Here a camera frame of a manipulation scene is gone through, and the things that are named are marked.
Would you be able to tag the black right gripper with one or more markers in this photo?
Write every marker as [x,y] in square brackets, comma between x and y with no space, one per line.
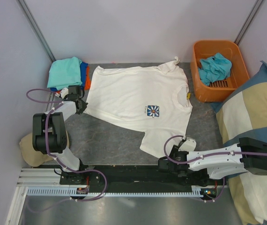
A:
[175,148]

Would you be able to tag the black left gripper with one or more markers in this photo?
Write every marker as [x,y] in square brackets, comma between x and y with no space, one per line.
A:
[84,107]

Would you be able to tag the white printed t shirt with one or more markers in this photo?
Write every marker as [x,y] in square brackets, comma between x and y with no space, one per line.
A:
[152,100]

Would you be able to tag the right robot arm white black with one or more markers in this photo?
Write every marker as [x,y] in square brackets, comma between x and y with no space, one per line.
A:
[248,155]

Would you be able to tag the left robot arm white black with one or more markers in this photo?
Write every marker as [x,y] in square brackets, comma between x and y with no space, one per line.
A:
[49,135]

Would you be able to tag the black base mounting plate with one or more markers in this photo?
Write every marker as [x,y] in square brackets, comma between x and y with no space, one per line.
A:
[133,179]

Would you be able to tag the folded orange t shirt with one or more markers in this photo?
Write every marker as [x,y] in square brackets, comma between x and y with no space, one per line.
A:
[88,80]

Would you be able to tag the folded blue t shirt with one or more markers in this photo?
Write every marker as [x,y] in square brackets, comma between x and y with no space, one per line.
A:
[83,70]

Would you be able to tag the orange plastic basket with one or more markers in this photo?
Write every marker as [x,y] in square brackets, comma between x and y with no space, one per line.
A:
[219,90]

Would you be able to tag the blue beige checked pillow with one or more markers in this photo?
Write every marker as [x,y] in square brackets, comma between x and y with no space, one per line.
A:
[244,114]

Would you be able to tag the crumpled teal t shirt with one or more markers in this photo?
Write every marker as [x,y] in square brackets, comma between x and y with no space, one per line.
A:
[214,68]

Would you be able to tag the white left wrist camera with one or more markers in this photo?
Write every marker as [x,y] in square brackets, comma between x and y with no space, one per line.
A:
[63,93]

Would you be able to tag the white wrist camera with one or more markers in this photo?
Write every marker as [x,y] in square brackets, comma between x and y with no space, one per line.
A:
[63,93]
[187,144]

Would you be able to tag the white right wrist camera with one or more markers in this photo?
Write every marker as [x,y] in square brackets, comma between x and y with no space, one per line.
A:
[187,144]

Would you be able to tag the slotted white cable duct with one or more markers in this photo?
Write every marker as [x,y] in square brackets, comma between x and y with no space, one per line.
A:
[88,192]

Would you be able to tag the left aluminium corner post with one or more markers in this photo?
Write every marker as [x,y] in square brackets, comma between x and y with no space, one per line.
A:
[36,29]

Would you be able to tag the aluminium corner post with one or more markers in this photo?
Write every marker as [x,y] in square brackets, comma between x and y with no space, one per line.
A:
[36,29]
[248,21]

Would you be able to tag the right aluminium corner post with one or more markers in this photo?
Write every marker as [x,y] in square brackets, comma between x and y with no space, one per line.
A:
[248,21]

